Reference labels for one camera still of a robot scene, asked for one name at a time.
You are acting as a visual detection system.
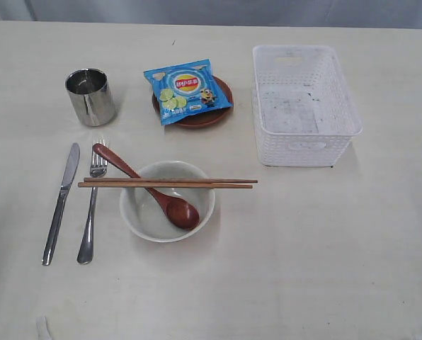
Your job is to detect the red-brown wooden spoon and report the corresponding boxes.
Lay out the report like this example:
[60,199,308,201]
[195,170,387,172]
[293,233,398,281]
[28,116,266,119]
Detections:
[92,143,200,230]

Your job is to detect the grey speckled ceramic bowl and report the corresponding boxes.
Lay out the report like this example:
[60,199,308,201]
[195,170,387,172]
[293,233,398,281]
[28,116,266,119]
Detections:
[120,161,215,243]

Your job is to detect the blue Lay's chips bag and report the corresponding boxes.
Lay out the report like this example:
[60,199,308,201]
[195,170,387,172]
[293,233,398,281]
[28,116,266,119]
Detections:
[144,59,232,125]

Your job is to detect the white perforated plastic basket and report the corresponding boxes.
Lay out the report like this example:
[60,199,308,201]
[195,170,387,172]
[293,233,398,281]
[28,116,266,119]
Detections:
[252,45,363,167]

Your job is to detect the silver metal fork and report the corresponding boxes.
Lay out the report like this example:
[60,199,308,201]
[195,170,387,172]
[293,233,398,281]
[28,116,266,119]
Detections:
[76,149,108,265]

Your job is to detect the brown wooden chopstick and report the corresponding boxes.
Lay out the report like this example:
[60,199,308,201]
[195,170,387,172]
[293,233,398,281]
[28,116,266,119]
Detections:
[84,177,258,184]
[78,182,253,189]

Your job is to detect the silver metal table knife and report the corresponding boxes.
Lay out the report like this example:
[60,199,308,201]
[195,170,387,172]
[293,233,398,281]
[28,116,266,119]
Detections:
[42,142,80,266]

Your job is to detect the white curtain backdrop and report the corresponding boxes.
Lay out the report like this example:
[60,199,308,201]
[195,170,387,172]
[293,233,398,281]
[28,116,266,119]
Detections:
[0,0,422,29]

